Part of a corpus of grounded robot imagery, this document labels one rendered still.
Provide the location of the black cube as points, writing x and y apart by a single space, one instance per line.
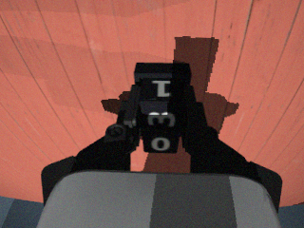
161 104
160 142

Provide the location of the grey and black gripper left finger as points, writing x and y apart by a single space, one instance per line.
110 152

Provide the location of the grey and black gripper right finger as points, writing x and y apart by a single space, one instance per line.
211 155

